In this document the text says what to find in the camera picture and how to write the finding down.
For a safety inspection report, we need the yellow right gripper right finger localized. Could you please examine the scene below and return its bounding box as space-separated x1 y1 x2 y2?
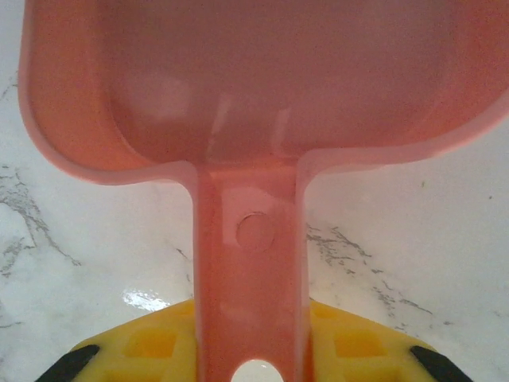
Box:
309 301 474 382

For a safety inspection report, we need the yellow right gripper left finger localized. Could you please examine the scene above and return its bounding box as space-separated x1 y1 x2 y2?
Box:
37 300 199 382

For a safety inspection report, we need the pink plastic dustpan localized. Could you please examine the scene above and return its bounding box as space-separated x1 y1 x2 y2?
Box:
17 0 509 382

